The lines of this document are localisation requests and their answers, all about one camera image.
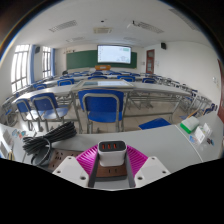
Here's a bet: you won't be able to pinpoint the green chalkboard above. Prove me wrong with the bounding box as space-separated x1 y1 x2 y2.
65 49 138 70

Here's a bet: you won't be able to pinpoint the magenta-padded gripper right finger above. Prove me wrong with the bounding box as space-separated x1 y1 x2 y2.
124 145 172 189

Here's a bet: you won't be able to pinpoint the red-brown door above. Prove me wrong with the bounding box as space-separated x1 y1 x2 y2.
217 59 224 123

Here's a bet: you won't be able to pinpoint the group of grey desks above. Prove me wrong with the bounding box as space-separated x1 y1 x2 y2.
0 71 214 134

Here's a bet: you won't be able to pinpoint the white green flat pack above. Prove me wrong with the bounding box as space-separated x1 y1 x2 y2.
179 116 200 135

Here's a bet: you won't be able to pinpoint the colourful small cards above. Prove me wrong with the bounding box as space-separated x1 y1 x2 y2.
11 129 28 139

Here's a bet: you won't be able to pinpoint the projection screen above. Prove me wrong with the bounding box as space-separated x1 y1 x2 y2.
97 44 132 65

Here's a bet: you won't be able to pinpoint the small white box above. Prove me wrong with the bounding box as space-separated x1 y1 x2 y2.
194 125 207 144
202 122 213 138

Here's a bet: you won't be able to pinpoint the group of blue chairs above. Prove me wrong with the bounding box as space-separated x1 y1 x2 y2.
31 70 216 116

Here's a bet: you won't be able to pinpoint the grey desk with framed top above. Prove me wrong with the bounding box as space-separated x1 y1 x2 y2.
70 78 135 134

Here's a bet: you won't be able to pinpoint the brown black power strip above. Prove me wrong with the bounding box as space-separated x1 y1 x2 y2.
31 148 129 183

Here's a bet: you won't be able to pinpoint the large window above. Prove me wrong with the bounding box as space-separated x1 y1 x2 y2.
10 44 31 93

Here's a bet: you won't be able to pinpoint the blue chair seat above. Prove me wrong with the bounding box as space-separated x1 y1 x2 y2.
138 117 172 131

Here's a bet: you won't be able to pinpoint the ceiling projector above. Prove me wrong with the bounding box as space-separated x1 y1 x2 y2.
126 20 141 29

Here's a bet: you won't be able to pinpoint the white charger block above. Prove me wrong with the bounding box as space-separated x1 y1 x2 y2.
97 140 128 168

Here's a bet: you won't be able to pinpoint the group of ceiling lights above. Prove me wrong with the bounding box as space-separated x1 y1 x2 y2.
49 8 201 43

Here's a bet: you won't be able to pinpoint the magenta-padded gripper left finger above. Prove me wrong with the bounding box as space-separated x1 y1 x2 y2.
52 145 100 188

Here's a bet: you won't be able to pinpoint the brown classroom door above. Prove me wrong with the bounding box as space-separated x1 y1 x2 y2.
145 49 156 75

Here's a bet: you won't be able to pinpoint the ceiling air vent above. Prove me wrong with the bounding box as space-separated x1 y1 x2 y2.
92 26 113 35

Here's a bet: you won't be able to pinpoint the narrow window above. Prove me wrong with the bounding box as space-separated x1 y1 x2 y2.
41 45 53 78

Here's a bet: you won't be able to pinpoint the blue metal-framed chair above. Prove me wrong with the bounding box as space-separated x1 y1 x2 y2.
77 89 129 134
29 92 69 133
13 98 38 131

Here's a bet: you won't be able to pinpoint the black coiled cable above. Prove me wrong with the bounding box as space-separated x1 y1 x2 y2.
22 120 78 167

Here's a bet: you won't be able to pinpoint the orange lectern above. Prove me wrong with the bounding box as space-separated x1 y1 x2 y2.
94 64 112 71

